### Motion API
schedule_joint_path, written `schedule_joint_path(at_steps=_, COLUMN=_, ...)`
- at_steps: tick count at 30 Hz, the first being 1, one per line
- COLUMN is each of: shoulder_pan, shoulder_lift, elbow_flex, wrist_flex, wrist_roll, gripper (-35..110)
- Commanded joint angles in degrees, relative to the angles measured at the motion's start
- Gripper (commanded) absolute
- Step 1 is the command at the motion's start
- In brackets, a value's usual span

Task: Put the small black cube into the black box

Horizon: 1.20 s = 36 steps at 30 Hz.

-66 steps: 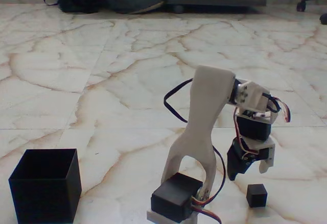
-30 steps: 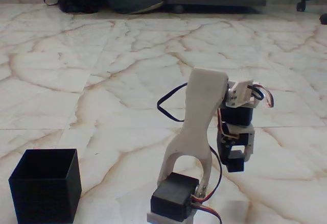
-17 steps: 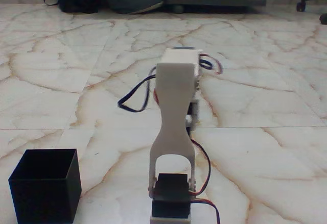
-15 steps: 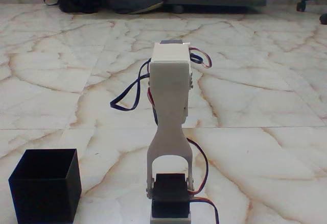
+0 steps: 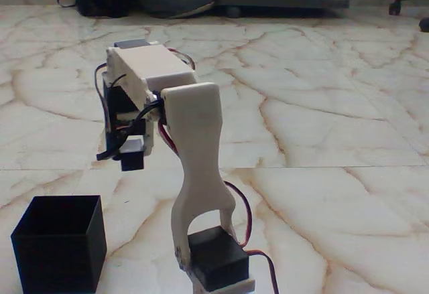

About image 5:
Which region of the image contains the small black cube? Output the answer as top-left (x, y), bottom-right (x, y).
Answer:
top-left (119, 138), bottom-right (146, 172)

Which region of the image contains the black box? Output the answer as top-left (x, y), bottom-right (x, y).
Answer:
top-left (10, 194), bottom-right (108, 294)

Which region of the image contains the black cable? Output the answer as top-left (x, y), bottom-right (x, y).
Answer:
top-left (96, 96), bottom-right (168, 161)

